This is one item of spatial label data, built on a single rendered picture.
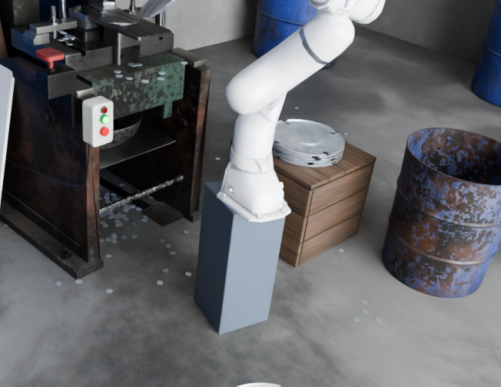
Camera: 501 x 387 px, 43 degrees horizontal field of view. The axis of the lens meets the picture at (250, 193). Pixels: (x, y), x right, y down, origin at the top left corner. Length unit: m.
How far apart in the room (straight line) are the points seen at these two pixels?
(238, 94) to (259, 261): 0.56
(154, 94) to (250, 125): 0.57
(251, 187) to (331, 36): 0.47
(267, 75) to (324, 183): 0.70
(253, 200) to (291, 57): 0.40
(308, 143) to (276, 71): 0.75
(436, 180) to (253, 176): 0.68
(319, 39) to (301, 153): 0.76
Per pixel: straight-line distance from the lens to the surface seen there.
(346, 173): 2.31
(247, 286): 1.96
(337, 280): 2.34
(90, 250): 2.23
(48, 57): 1.88
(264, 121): 1.74
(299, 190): 2.21
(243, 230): 1.82
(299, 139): 2.35
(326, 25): 1.56
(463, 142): 2.53
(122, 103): 2.13
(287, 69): 1.61
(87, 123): 1.95
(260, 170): 1.76
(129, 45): 2.16
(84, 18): 2.19
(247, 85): 1.61
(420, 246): 2.30
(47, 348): 2.00
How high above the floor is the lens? 1.40
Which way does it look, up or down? 31 degrees down
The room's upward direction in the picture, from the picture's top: 8 degrees clockwise
